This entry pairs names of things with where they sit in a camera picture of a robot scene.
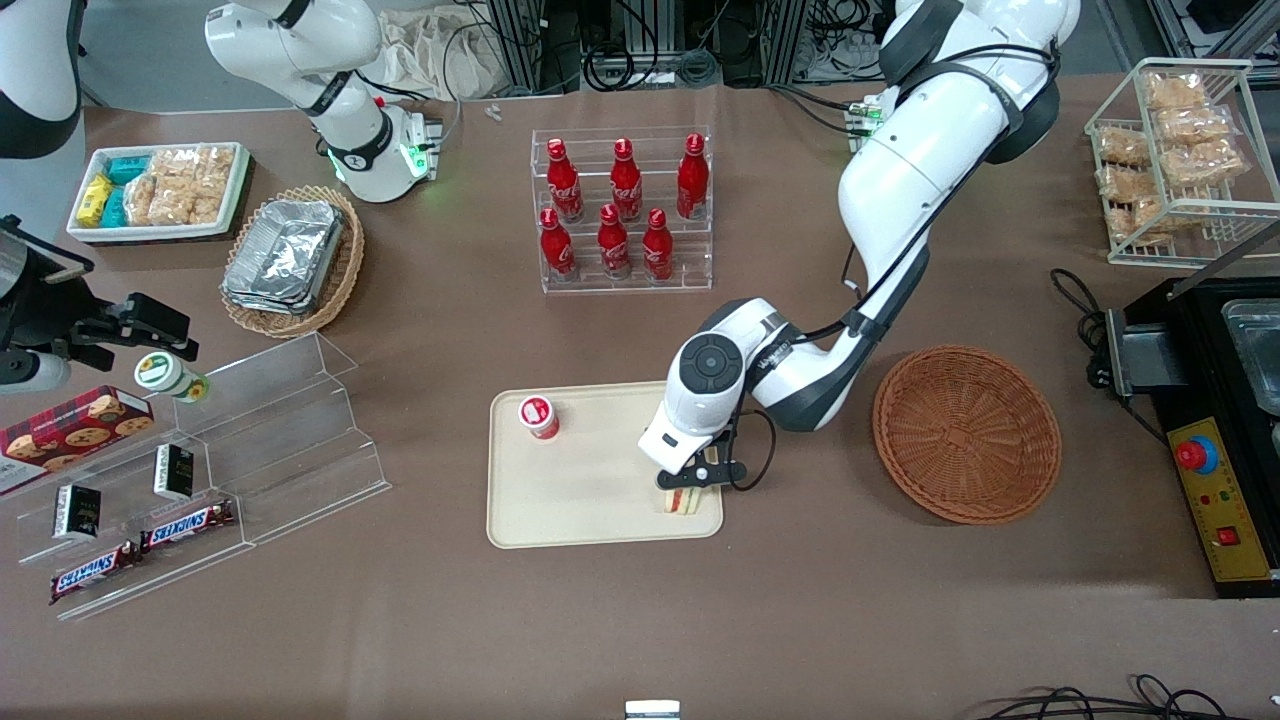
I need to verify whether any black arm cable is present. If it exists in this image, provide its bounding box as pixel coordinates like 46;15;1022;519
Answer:
725;38;1063;493

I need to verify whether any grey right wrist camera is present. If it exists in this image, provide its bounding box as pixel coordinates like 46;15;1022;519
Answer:
0;350;73;395

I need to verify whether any aluminium frame post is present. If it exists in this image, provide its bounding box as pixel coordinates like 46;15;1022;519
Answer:
484;0;548;98

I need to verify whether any black sealing machine yellow panel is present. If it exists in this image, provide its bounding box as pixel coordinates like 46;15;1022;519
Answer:
1104;215;1280;600

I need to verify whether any snickers bar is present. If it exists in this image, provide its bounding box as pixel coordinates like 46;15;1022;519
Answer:
139;498;237;554
49;541;143;606

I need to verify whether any white cloth bag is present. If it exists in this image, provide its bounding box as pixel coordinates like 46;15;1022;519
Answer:
378;8;503;102

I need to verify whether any yellow snack box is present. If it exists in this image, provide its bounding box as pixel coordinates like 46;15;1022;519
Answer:
76;173;115;230

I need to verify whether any clear acrylic bottle rack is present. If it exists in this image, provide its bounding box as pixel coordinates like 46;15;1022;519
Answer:
529;124;715;295

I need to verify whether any aluminium frame rail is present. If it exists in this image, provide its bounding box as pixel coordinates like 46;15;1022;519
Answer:
1148;0;1280;63

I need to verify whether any white wire rack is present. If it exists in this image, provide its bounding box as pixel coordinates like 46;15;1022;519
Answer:
1084;57;1280;269

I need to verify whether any small black box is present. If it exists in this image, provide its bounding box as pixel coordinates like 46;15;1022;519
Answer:
51;483;103;544
152;443;197;502

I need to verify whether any fried snack pack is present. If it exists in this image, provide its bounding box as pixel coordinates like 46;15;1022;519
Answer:
1154;104;1233;148
1098;164;1158;203
1096;127;1153;168
1108;195;1169;244
1144;71;1209;113
1160;139;1249;189

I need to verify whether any round brown wicker basket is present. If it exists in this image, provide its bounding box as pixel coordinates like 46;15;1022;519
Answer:
873;345;1063;526

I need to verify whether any black cable bundle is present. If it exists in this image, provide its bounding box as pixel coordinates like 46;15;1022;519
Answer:
958;673;1280;720

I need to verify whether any red tartan cookie box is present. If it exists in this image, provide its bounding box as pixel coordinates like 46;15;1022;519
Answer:
0;385;157;497

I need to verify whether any red cola bottle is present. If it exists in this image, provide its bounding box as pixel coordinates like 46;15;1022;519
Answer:
642;207;676;284
609;137;644;224
539;207;578;284
676;132;711;222
596;203;634;282
546;137;586;224

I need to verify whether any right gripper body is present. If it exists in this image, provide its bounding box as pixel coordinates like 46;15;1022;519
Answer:
0;215;101;353

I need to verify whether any clear acrylic step shelf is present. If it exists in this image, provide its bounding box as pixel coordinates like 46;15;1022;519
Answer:
0;332;393;623

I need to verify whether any green lid cup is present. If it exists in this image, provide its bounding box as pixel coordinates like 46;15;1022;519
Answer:
134;351;212;405

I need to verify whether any coiled black cable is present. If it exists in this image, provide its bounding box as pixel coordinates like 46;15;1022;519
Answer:
583;42;653;93

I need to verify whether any rice cracker pack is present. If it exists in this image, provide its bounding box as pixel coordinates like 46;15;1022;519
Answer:
150;182;198;227
190;172;235;225
150;146;237;187
124;175;163;228

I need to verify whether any beige plastic tray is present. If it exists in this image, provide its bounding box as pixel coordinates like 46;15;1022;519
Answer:
486;380;725;550

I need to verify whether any red lid cup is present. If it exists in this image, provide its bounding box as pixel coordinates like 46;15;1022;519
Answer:
517;395;562;442

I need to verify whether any black machine power cable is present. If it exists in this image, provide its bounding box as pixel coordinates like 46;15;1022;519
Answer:
1049;267;1173;448

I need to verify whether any oval light wicker basket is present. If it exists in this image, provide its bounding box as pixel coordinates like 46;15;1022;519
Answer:
219;184;367;340

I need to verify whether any white plastic bin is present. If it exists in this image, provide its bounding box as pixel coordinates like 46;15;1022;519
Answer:
66;141;253;245

